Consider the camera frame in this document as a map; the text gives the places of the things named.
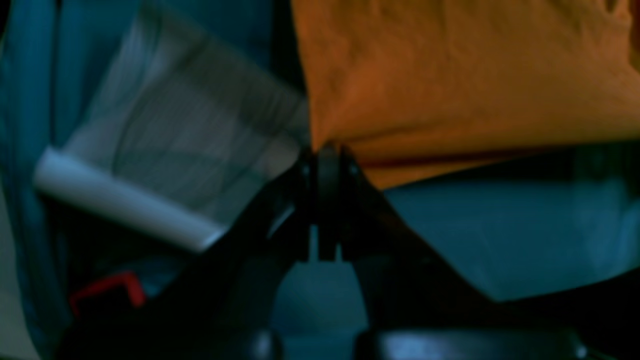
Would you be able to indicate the leaf pattern booklet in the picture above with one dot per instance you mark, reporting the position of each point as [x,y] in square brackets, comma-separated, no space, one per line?
[181,134]

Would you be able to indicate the orange black clamp tool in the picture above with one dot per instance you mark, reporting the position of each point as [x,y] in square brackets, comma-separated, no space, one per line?
[108,296]

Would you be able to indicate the orange t-shirt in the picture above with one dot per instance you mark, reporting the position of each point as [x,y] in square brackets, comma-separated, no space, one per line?
[420,88]

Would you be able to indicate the blue-grey table cloth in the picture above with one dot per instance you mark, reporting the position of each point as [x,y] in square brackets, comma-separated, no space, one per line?
[563,226]

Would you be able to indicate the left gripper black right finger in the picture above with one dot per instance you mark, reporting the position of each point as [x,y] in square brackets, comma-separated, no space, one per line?
[418,303]

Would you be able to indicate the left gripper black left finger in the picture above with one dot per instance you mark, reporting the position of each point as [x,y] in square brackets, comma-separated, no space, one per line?
[219,307]

